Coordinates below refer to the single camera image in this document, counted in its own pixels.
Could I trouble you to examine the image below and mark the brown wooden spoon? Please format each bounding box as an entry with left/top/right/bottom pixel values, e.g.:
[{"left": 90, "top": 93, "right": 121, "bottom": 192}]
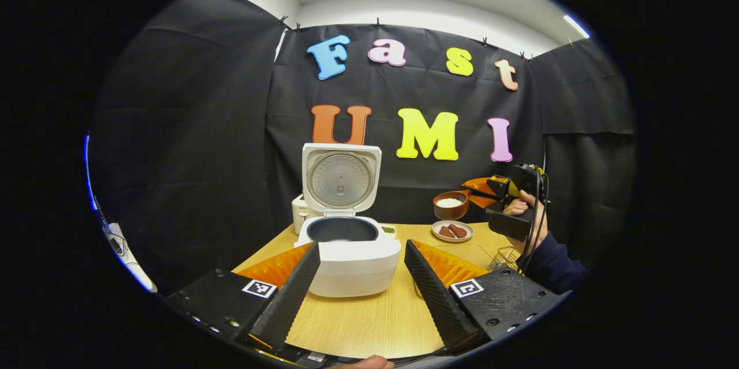
[{"left": 433, "top": 189, "right": 477, "bottom": 221}]

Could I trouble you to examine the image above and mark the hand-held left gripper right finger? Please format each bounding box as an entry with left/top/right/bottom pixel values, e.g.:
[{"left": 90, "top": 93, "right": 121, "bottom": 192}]
[{"left": 403, "top": 239, "right": 569, "bottom": 355}]

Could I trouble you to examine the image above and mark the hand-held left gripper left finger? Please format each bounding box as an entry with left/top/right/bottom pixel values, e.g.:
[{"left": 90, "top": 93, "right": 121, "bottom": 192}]
[{"left": 165, "top": 241, "right": 322, "bottom": 352}]

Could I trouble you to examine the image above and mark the wire chopstick holder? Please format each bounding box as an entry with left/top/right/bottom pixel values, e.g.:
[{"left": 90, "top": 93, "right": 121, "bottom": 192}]
[{"left": 488, "top": 246, "right": 524, "bottom": 273}]

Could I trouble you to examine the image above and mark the white plastic device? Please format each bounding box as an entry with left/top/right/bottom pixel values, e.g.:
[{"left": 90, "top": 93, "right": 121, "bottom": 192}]
[{"left": 103, "top": 222, "right": 158, "bottom": 293}]

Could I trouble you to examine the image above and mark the white round plate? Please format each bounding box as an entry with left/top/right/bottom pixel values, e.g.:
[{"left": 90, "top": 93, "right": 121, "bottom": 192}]
[{"left": 431, "top": 220, "right": 475, "bottom": 243}]

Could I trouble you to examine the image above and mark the small ceiling light panel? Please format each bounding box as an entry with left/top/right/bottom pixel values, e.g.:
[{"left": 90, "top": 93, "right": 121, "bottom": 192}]
[{"left": 563, "top": 14, "right": 591, "bottom": 39}]

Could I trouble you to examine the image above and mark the black backdrop cloth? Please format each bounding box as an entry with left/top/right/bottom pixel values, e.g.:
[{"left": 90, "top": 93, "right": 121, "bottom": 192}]
[{"left": 87, "top": 0, "right": 636, "bottom": 296}]

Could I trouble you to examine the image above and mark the white rice cooker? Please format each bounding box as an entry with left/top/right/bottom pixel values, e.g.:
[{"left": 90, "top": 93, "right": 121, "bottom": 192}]
[{"left": 294, "top": 143, "right": 402, "bottom": 299}]

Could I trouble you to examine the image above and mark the white toaster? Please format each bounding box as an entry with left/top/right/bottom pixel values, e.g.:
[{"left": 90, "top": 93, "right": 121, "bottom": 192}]
[{"left": 291, "top": 194, "right": 313, "bottom": 235}]

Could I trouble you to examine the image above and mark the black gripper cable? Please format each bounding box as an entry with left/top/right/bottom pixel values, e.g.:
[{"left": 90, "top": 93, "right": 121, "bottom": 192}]
[{"left": 517, "top": 166, "right": 550, "bottom": 273}]

